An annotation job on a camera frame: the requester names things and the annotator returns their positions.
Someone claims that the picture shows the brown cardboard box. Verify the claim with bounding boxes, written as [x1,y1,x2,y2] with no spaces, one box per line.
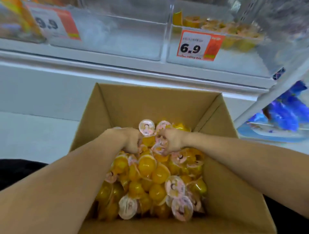
[69,83,277,234]

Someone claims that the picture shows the person's left hand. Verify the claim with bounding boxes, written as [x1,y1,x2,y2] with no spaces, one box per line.
[106,127,144,155]

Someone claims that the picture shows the person's right hand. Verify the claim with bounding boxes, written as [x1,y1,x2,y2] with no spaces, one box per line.
[157,128,194,155]

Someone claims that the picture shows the orange white price tag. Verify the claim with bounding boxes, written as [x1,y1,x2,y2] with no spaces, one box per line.
[25,2,81,41]
[176,29,226,62]

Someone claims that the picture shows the person's left forearm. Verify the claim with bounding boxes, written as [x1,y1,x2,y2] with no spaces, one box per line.
[0,130,128,234]

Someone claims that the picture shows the pile of orange snack packets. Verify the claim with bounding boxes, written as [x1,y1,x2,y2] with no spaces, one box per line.
[0,0,46,44]

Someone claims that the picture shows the person's right forearm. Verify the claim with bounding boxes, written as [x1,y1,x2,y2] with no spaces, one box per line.
[188,132,309,219]

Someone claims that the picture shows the person's black trousers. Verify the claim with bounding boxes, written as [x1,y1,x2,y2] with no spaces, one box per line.
[0,158,309,234]

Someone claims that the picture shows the blue snack bags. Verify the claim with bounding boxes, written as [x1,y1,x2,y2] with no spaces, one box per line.
[247,81,309,132]

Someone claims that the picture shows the cluster of yellow jelly cups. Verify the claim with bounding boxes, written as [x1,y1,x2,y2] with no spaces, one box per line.
[173,11,265,52]

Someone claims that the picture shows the pile of yellow jelly cups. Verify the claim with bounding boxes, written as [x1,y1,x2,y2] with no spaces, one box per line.
[95,119,208,222]

